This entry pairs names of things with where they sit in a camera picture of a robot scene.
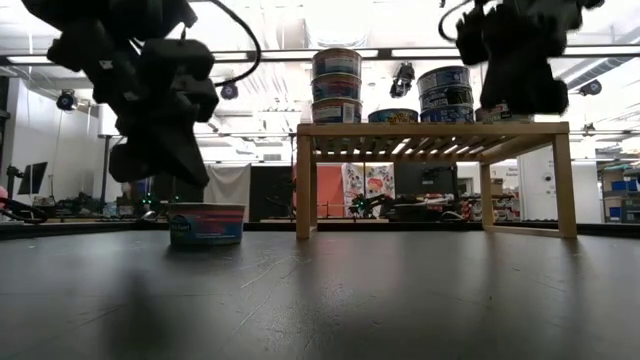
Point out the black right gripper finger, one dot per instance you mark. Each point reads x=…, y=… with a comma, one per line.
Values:
x=520, y=95

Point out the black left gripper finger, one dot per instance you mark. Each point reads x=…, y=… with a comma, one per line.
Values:
x=165, y=155

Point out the white green label can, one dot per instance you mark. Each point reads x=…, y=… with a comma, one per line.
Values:
x=500, y=116

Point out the blue Wild Planet can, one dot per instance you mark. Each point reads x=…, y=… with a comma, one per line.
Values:
x=444, y=77

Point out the pink and blue label can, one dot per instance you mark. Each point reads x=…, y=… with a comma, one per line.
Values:
x=206, y=225

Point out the light blue tuna can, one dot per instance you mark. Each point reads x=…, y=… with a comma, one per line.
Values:
x=393, y=116

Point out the gold-lid can white label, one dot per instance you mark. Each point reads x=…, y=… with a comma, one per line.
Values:
x=336, y=112

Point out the black background robot arm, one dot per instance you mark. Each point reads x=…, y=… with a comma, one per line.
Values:
x=75, y=206

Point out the wooden slatted shelf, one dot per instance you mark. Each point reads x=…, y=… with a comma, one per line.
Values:
x=430, y=129

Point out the black robot green lights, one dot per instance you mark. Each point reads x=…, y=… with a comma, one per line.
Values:
x=150, y=206
x=365, y=204

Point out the black metal rack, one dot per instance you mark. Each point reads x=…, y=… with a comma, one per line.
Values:
x=105, y=170

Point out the white hanging cloth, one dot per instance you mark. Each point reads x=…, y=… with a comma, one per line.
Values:
x=227, y=185

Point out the black background screen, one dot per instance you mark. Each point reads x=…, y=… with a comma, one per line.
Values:
x=425, y=180

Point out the black monitor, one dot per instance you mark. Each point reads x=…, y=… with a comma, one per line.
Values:
x=32, y=177

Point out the wooden rack blue bins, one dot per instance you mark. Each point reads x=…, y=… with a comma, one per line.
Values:
x=620, y=187

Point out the colourful poster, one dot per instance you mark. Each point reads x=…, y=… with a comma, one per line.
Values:
x=367, y=182

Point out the black table mat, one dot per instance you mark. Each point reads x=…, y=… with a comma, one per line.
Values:
x=320, y=300

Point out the black ceiling camera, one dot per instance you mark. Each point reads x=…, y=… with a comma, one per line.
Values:
x=229, y=91
x=66, y=100
x=402, y=80
x=591, y=87

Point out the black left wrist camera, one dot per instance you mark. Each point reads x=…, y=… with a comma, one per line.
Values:
x=175, y=65

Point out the orange wall panel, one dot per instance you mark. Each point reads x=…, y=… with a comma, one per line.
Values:
x=330, y=190

